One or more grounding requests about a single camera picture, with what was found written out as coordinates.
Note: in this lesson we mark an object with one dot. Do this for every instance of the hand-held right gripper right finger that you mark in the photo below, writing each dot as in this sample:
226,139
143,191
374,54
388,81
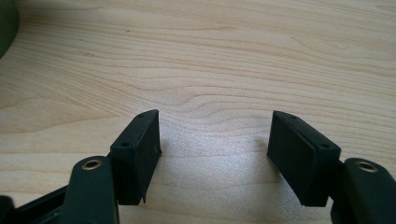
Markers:
297,155

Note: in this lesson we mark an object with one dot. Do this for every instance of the dark green round object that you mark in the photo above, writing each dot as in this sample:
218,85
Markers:
7,25

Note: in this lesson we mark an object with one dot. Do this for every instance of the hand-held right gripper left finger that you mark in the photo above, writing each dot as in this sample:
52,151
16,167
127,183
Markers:
135,158

